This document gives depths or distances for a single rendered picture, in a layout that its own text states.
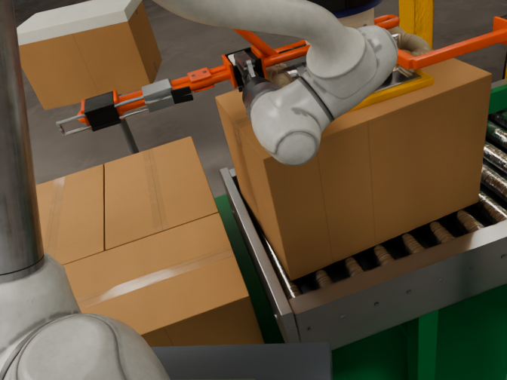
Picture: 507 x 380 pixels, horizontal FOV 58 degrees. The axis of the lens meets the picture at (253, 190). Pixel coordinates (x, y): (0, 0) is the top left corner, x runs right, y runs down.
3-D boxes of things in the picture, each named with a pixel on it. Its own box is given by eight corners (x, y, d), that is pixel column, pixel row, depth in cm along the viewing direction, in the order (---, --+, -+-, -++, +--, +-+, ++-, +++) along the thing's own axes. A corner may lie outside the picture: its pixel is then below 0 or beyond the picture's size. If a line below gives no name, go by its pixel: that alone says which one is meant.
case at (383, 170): (397, 143, 164) (396, 34, 141) (478, 202, 133) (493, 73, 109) (244, 203, 155) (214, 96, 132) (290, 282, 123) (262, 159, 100)
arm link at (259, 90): (255, 139, 92) (247, 126, 97) (296, 125, 93) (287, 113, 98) (245, 98, 87) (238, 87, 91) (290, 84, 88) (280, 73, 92)
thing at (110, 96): (123, 107, 112) (115, 88, 109) (124, 119, 106) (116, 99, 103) (90, 117, 111) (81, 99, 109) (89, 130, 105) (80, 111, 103)
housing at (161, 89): (174, 94, 113) (168, 77, 110) (178, 104, 108) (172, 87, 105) (147, 102, 112) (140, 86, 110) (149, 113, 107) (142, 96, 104)
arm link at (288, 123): (265, 146, 94) (318, 105, 92) (292, 187, 81) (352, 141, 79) (235, 110, 87) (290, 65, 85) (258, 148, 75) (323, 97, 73)
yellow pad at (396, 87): (411, 71, 119) (411, 53, 116) (434, 84, 111) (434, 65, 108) (289, 111, 115) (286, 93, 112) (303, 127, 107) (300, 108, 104)
